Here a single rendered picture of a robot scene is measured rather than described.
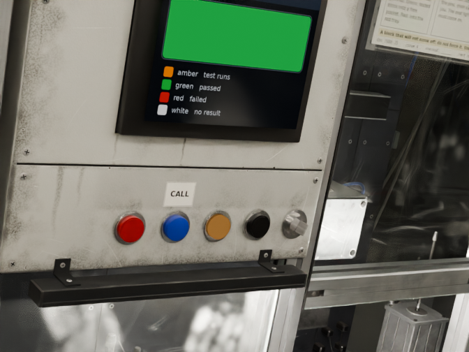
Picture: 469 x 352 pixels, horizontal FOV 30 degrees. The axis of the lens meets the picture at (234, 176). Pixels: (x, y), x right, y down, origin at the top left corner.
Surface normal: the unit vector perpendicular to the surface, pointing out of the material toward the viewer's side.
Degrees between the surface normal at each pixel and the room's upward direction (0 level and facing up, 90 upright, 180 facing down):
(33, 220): 90
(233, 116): 90
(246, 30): 90
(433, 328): 90
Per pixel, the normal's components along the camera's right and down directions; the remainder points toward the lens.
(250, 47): 0.54, 0.29
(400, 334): -0.82, -0.01
